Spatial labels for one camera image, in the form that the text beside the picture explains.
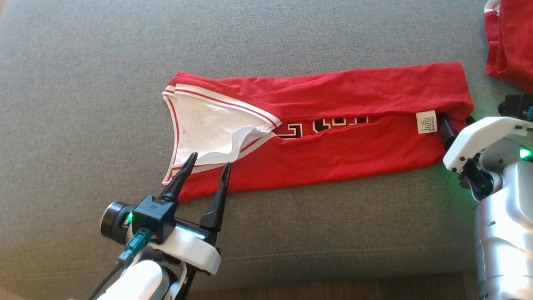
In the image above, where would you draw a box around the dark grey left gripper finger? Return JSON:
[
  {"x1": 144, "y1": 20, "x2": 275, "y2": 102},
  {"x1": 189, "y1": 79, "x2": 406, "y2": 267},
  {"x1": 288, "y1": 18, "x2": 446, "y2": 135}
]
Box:
[
  {"x1": 159, "y1": 152, "x2": 198, "y2": 205},
  {"x1": 199, "y1": 162, "x2": 232, "y2": 233}
]

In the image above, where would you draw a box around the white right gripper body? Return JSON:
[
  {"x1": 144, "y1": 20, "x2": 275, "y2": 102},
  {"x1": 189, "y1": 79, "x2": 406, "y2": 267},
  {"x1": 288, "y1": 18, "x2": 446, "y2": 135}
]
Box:
[{"x1": 443, "y1": 116, "x2": 518, "y2": 201}]

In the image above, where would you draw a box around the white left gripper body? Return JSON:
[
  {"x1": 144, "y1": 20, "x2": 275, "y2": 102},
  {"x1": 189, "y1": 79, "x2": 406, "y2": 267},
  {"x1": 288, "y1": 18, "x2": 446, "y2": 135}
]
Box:
[{"x1": 148, "y1": 220, "x2": 222, "y2": 276}]

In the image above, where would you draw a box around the red shorts white waistband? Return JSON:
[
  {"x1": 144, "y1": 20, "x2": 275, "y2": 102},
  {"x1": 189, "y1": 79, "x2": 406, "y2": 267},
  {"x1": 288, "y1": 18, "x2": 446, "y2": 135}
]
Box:
[{"x1": 483, "y1": 0, "x2": 533, "y2": 92}]

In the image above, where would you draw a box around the red white basketball jersey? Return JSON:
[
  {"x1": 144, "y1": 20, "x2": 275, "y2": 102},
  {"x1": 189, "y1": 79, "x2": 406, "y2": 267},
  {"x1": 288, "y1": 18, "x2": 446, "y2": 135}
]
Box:
[{"x1": 162, "y1": 62, "x2": 475, "y2": 203}]

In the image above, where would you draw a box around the grey fabric ottoman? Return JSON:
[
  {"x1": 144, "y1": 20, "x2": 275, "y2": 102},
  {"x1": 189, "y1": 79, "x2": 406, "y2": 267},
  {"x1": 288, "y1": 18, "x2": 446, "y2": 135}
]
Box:
[{"x1": 0, "y1": 0, "x2": 533, "y2": 298}]

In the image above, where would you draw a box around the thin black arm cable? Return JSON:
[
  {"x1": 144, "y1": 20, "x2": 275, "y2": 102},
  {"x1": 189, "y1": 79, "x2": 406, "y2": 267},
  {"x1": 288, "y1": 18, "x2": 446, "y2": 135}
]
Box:
[{"x1": 177, "y1": 262, "x2": 198, "y2": 300}]

